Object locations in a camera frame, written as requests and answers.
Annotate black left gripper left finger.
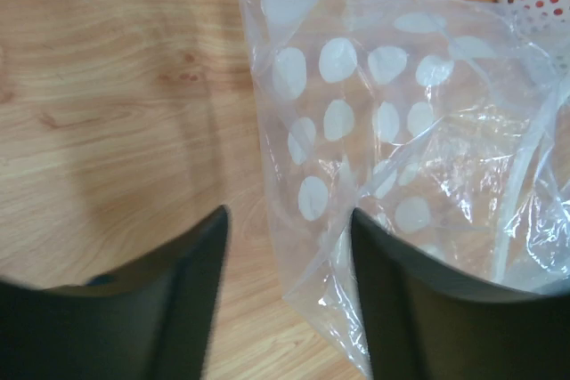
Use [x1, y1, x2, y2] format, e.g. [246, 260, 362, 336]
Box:
[1, 206, 230, 379]

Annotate clear white-zip bag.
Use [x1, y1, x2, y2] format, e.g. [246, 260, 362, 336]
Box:
[239, 0, 569, 375]

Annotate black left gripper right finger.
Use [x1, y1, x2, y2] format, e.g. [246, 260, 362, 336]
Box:
[350, 208, 569, 379]

